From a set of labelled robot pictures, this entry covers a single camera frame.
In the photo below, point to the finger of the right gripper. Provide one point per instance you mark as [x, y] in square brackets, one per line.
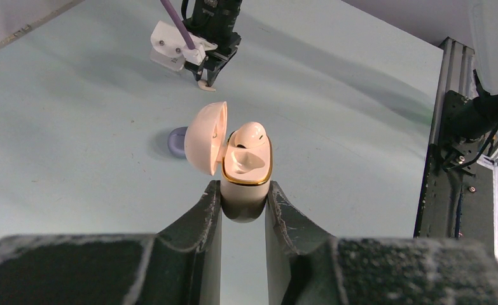
[199, 75]
[214, 67]

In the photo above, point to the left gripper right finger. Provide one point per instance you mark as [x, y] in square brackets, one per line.
[308, 265]

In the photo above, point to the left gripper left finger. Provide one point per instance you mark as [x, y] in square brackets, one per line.
[179, 265]

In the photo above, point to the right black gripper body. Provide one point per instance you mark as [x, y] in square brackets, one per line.
[213, 21]

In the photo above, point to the purple earbud charging case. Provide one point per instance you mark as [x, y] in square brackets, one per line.
[175, 142]

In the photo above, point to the beige earbud charging case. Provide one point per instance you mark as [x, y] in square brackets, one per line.
[245, 173]

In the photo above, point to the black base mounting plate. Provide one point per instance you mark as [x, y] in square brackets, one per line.
[457, 193]

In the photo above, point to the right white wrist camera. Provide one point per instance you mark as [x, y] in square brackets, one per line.
[169, 49]

